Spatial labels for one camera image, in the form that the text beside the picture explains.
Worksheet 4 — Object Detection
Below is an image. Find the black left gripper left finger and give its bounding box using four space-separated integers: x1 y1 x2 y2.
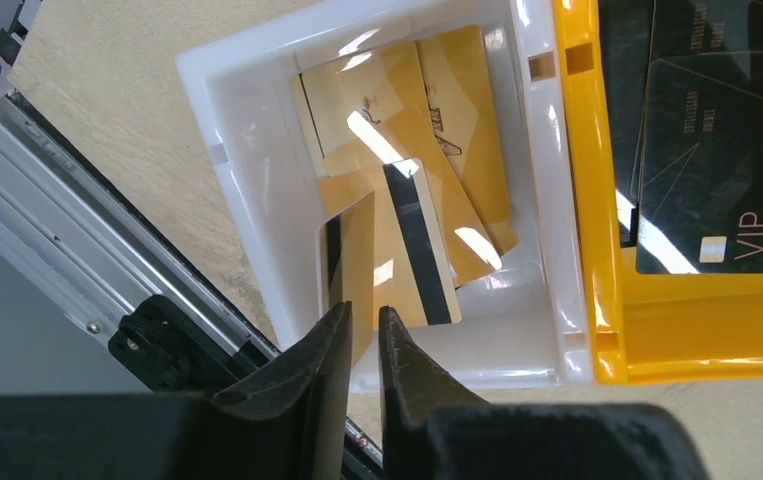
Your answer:
0 302 352 479

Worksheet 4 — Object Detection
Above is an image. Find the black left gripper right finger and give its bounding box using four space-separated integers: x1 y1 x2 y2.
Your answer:
378 306 709 479

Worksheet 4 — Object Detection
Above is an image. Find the gold magnetic stripe card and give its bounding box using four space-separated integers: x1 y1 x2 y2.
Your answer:
323 192 377 365

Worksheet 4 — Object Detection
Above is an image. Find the striped gold card in bin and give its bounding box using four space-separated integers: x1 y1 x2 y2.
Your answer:
317 157 463 329

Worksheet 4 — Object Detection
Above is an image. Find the black VIP card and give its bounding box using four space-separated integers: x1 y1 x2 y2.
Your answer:
635 51 763 275

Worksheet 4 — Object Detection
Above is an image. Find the white plastic bin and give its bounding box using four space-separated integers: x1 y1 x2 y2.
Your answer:
176 1 594 389

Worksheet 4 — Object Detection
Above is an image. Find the yellow plastic bin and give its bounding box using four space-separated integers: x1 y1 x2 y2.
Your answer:
554 1 763 384

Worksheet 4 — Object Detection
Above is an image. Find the black item in bin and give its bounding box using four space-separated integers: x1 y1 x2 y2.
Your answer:
599 1 763 253

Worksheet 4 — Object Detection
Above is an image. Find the aluminium frame rail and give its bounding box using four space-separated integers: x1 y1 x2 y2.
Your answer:
0 0 243 359

